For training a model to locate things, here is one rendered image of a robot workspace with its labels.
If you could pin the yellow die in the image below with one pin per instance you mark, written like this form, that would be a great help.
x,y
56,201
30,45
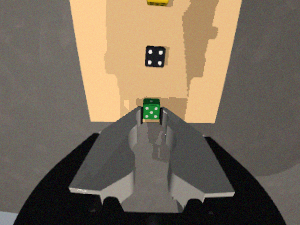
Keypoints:
x,y
157,2

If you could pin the black die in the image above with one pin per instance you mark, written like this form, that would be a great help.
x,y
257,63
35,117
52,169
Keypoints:
x,y
154,56

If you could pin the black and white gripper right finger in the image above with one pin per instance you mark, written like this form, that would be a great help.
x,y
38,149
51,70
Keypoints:
x,y
199,168

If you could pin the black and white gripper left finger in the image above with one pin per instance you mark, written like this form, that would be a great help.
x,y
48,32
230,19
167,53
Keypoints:
x,y
101,166

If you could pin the green die with white pips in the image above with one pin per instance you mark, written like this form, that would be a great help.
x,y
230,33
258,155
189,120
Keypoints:
x,y
151,108

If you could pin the peach flat mat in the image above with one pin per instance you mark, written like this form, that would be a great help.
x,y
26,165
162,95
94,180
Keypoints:
x,y
112,36

